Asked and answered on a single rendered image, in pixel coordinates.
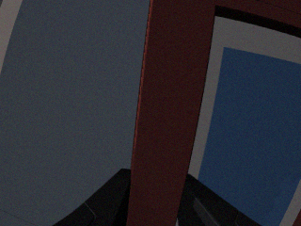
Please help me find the dark grey flat panel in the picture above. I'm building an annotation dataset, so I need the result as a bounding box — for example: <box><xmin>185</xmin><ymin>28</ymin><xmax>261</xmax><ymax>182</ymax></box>
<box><xmin>0</xmin><ymin>0</ymin><xmax>150</xmax><ymax>226</ymax></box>

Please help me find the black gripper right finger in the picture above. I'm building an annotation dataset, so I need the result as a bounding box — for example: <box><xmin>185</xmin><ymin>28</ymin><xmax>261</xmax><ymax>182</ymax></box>
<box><xmin>177</xmin><ymin>173</ymin><xmax>262</xmax><ymax>226</ymax></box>

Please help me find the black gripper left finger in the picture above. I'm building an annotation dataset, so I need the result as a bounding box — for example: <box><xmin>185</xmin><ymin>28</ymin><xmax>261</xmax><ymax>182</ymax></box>
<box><xmin>53</xmin><ymin>169</ymin><xmax>131</xmax><ymax>226</ymax></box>

